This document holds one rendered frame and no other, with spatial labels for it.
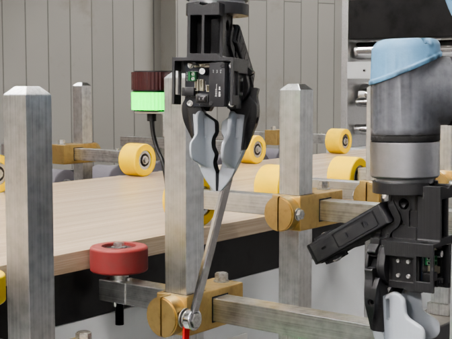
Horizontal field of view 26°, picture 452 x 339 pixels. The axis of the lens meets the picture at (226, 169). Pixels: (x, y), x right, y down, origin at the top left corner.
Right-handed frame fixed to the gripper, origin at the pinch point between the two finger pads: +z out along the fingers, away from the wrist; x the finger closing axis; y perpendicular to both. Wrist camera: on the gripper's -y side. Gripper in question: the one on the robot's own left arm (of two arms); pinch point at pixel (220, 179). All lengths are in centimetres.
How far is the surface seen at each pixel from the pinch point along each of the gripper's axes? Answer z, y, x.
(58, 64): -34, -434, -240
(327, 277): 24, -76, -2
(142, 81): -11.5, -4.2, -11.5
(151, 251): 13.2, -27.1, -19.1
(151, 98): -9.4, -4.3, -10.4
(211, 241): 7.4, -1.0, -1.3
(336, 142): 2, -199, -24
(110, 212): 10, -50, -36
